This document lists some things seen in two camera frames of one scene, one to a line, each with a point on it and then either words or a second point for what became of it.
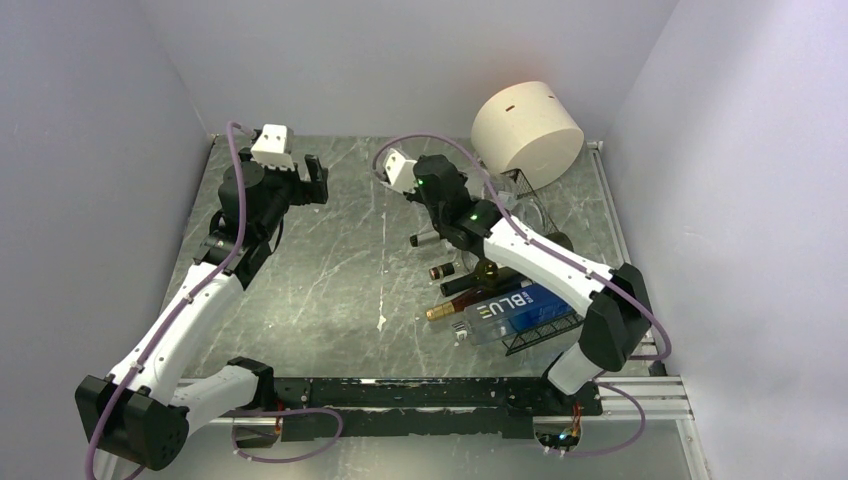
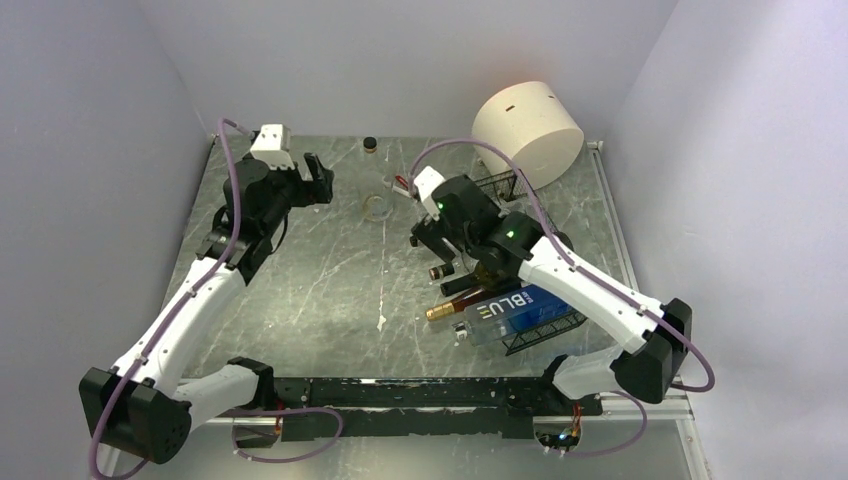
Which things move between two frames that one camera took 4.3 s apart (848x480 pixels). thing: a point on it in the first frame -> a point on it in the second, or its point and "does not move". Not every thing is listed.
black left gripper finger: [315, 168] does not move
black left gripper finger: [322, 173] does not move
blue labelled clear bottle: [526, 309] does not move
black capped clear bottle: [528, 211] -> [377, 193]
